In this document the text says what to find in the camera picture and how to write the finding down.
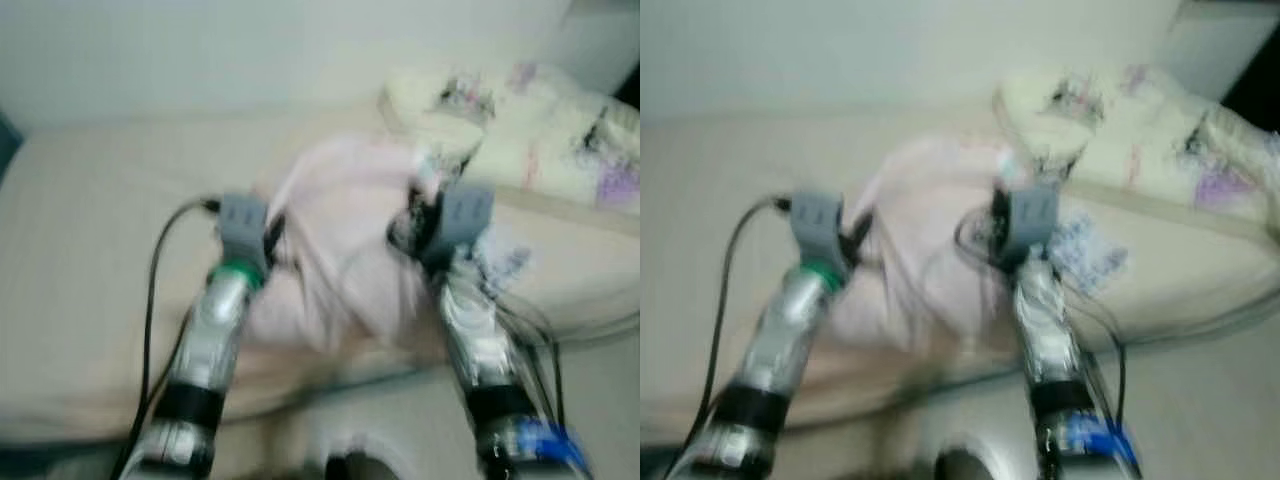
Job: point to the pink floral pillow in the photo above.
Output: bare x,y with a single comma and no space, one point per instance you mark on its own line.
920,250
340,230

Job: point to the white book blue letters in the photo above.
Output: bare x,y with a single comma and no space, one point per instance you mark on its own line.
505,262
1090,255

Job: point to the cream cartoon print blanket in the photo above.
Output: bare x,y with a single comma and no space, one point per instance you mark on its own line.
540,130
1130,130

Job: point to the cream bed sheet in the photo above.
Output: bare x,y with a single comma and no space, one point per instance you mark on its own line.
690,220
90,250

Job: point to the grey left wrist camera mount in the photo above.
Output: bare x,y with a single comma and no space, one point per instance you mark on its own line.
243,225
818,225

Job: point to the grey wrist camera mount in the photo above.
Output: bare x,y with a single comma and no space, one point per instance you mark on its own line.
818,225
465,215
1033,215
243,225

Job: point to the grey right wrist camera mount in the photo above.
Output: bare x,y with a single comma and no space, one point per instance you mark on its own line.
465,215
1033,215

